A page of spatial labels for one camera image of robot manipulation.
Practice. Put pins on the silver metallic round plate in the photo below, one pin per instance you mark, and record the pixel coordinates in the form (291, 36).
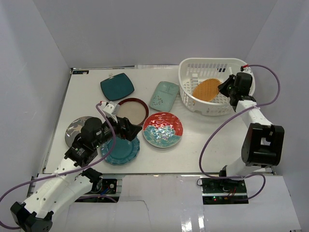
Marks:
(74, 129)

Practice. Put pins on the dark teal square plate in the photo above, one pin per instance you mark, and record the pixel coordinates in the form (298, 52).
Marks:
(117, 87)

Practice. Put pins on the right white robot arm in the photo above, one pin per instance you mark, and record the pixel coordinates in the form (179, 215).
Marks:
(262, 146)

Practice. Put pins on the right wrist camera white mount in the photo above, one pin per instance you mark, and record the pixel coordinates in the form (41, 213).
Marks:
(246, 69)

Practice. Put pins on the white plastic dish bin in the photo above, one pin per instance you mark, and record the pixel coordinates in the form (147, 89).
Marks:
(193, 71)

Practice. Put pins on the teal scalloped round plate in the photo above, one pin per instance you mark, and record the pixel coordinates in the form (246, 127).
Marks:
(123, 152)

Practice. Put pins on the light blue rectangular plate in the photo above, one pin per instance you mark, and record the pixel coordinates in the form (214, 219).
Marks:
(164, 96)

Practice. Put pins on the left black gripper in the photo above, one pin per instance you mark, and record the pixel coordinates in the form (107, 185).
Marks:
(123, 128)

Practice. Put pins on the beige plate with maroon rim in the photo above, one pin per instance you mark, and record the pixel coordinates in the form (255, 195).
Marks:
(134, 109)

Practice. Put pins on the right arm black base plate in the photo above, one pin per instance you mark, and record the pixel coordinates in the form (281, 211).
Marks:
(223, 191)

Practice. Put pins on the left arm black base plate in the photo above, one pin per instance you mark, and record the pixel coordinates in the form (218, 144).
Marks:
(104, 186)

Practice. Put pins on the red and teal wave plate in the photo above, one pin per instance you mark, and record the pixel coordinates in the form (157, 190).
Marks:
(162, 129)

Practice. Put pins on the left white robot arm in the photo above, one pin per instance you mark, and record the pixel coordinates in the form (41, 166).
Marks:
(74, 176)

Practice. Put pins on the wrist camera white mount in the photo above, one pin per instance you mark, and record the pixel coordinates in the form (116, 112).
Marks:
(246, 69)
(110, 109)

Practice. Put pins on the orange woven round plate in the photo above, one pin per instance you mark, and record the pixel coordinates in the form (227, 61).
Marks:
(207, 90)

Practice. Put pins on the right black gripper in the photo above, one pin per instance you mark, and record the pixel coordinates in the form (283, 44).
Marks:
(222, 87)

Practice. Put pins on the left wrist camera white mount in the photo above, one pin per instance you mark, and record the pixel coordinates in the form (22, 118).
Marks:
(110, 109)

